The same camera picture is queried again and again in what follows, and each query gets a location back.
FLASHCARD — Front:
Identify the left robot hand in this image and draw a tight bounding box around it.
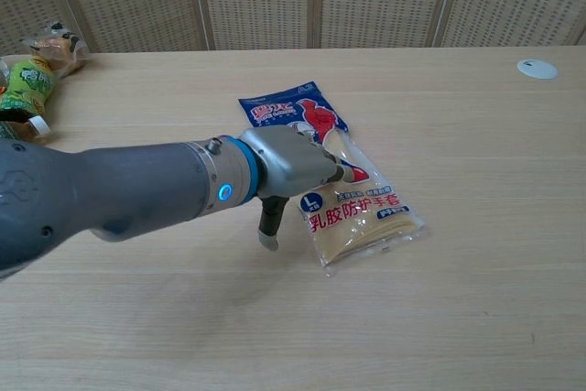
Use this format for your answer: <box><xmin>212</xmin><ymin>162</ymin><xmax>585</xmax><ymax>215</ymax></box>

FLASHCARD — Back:
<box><xmin>236</xmin><ymin>125</ymin><xmax>346</xmax><ymax>252</ymax></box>

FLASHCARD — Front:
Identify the latex gloves package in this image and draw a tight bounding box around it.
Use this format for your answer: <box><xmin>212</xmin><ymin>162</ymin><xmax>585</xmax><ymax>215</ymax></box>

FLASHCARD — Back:
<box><xmin>237</xmin><ymin>81</ymin><xmax>428</xmax><ymax>278</ymax></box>

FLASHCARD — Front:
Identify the dark tea bottle white cap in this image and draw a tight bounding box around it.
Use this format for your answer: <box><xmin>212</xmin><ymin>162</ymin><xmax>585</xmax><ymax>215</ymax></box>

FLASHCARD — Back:
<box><xmin>0</xmin><ymin>114</ymin><xmax>50</xmax><ymax>144</ymax></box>

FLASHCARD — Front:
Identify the clear bread snack bag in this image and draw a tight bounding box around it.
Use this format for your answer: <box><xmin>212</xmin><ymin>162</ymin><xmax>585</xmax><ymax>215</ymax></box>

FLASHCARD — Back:
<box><xmin>21</xmin><ymin>19</ymin><xmax>89</xmax><ymax>80</ymax></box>

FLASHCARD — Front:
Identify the green snack bag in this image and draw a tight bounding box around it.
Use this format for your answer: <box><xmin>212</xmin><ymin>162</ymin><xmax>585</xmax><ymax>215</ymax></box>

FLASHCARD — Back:
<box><xmin>0</xmin><ymin>55</ymin><xmax>57</xmax><ymax>121</ymax></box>

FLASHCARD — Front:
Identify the white round table grommet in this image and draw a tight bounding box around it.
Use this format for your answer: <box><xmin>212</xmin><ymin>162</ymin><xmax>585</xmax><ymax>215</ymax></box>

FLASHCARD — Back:
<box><xmin>516</xmin><ymin>59</ymin><xmax>559</xmax><ymax>81</ymax></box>

